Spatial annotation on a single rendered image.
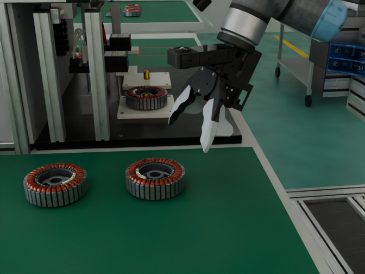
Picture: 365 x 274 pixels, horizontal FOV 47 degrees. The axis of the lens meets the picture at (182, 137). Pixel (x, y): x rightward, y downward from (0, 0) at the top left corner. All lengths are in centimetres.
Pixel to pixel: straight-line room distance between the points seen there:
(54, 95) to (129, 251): 42
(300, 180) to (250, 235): 174
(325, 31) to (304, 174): 175
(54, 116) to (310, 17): 56
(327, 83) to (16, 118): 95
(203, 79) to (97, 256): 35
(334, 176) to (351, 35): 123
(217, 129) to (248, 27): 18
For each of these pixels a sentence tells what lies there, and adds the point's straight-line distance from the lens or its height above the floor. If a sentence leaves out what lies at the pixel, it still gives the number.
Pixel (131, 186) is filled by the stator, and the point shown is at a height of 77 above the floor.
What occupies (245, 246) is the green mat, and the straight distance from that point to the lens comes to 67.
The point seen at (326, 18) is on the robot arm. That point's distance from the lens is 79.
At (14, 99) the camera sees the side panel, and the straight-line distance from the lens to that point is 96.
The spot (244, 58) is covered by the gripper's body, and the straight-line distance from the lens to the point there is 78.
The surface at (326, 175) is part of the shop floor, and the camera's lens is 252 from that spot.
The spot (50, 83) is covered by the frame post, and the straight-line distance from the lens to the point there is 94.
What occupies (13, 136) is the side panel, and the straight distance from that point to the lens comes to 98.
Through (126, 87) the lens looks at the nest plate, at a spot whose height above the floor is 78.
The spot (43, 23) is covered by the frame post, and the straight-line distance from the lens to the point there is 92.
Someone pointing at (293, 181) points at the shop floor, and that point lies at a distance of 240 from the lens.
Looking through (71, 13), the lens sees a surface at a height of 104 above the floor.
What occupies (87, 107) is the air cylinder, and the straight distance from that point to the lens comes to 112.
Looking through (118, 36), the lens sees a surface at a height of 92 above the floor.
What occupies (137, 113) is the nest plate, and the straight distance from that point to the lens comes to 108.
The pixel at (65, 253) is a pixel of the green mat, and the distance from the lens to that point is 67.
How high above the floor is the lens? 117
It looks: 24 degrees down
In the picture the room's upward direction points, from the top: straight up
